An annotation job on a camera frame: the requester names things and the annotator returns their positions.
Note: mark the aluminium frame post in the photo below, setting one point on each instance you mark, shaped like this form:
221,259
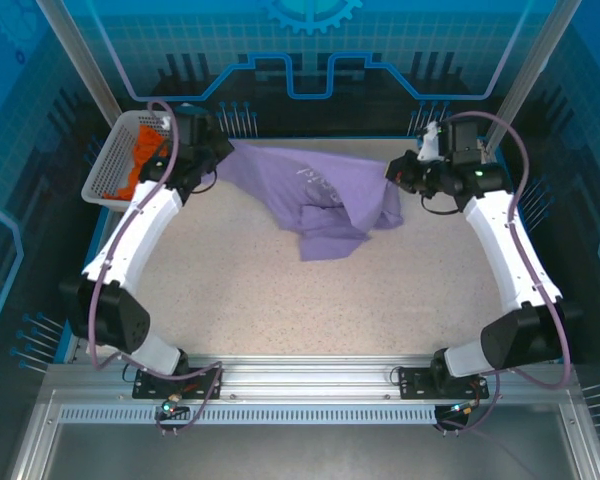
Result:
530,75
85,60

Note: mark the orange t-shirt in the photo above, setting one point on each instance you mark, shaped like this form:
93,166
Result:
142,155

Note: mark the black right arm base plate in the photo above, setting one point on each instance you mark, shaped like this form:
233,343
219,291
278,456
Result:
415,382

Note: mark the white plastic basket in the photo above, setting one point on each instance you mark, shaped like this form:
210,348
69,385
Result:
110,155

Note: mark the purple t-shirt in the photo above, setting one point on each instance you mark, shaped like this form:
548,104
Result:
290,180

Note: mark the steel front tray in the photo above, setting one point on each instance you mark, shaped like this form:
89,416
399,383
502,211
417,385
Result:
300,455

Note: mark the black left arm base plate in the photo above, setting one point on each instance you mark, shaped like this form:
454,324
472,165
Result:
205,385

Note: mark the small connector with green light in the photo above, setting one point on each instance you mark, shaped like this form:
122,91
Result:
462,410
170,406

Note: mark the aluminium mounting rail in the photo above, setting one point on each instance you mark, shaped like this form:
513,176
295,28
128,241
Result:
310,375

